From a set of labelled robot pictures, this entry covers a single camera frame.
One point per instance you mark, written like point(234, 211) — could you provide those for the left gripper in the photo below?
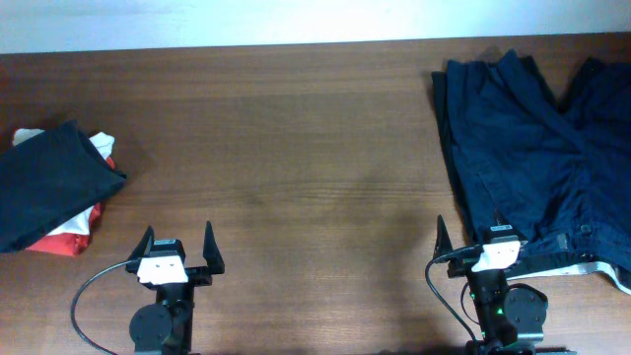
point(201, 275)

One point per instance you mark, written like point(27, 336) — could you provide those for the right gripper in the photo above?
point(461, 265)

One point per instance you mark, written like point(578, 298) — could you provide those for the navy blue shorts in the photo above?
point(558, 171)

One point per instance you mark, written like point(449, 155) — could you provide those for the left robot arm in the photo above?
point(165, 326)

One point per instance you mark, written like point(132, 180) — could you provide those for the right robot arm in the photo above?
point(510, 317)

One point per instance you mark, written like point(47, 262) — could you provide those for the red folded garment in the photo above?
point(72, 242)

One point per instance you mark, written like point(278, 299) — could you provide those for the white folded garment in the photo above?
point(78, 224)

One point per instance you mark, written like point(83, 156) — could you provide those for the black folded garment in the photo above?
point(47, 180)

